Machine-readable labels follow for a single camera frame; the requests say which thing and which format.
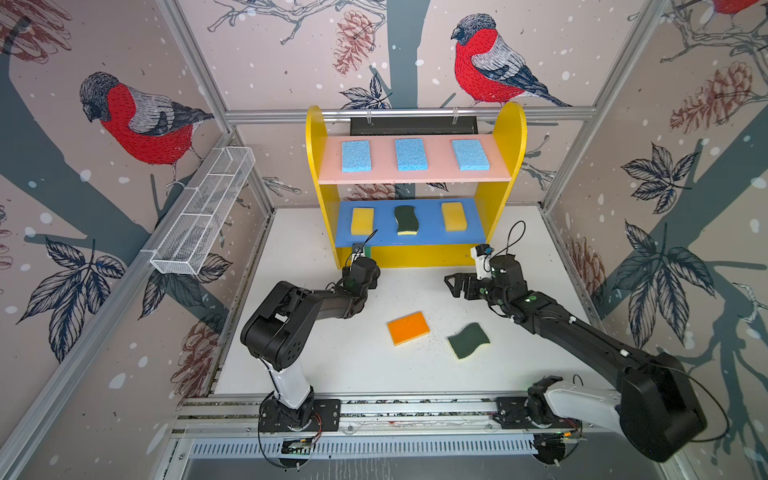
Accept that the aluminium front rail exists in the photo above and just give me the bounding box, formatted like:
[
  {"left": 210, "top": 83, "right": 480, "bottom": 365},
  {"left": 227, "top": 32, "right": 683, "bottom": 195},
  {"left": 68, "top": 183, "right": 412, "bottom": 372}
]
[{"left": 169, "top": 387, "right": 621, "bottom": 437}]

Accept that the orange topped sponge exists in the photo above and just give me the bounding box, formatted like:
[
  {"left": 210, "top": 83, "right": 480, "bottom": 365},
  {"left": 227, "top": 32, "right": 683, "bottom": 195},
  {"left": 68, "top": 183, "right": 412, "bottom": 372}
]
[{"left": 387, "top": 312, "right": 430, "bottom": 346}]

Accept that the white wire mesh basket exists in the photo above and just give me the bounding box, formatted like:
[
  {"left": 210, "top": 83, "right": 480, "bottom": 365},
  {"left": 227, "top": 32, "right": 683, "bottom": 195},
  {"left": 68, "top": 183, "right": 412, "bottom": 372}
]
[{"left": 150, "top": 146, "right": 255, "bottom": 275}]

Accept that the dark green wavy scourer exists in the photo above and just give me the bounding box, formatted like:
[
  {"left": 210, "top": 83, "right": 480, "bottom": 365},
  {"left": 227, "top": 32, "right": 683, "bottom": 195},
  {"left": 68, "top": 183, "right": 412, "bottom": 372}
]
[
  {"left": 448, "top": 322, "right": 490, "bottom": 360},
  {"left": 394, "top": 205, "right": 419, "bottom": 236}
]

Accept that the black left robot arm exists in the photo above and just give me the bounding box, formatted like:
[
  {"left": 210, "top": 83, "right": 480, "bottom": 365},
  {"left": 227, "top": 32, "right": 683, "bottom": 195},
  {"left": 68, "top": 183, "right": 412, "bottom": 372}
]
[{"left": 240, "top": 256, "right": 380, "bottom": 430}]

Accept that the yellow sponge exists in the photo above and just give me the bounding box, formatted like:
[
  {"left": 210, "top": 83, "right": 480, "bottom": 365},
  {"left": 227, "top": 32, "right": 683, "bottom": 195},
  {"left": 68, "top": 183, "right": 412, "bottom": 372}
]
[
  {"left": 441, "top": 202, "right": 468, "bottom": 232},
  {"left": 350, "top": 207, "right": 375, "bottom": 237}
]

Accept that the light blue sponge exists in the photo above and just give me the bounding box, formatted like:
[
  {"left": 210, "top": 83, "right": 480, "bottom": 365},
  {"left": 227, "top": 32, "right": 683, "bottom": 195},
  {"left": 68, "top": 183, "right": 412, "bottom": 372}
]
[
  {"left": 452, "top": 139, "right": 490, "bottom": 171},
  {"left": 341, "top": 140, "right": 372, "bottom": 173},
  {"left": 395, "top": 138, "right": 428, "bottom": 172}
]

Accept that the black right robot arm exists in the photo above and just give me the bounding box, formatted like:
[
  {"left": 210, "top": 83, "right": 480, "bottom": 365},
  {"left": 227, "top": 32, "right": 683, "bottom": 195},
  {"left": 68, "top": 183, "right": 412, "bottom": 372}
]
[{"left": 444, "top": 254, "right": 707, "bottom": 462}]

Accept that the black bar behind shelf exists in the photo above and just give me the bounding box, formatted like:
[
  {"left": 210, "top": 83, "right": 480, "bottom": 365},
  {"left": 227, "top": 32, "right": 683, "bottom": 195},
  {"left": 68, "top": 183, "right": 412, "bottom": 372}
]
[{"left": 350, "top": 117, "right": 479, "bottom": 136}]

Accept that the yellow shelf unit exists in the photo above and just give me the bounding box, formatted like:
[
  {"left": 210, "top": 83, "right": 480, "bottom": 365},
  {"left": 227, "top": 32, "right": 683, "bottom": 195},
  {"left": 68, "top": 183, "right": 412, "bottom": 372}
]
[{"left": 306, "top": 103, "right": 528, "bottom": 268}]

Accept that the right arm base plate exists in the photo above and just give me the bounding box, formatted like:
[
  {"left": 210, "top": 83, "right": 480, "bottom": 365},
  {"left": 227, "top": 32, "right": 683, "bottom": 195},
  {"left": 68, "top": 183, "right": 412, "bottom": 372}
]
[{"left": 491, "top": 396, "right": 583, "bottom": 431}]

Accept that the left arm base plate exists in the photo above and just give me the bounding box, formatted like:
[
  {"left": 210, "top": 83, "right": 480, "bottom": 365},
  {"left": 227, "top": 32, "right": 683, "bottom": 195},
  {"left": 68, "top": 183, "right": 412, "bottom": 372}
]
[{"left": 259, "top": 398, "right": 341, "bottom": 433}]

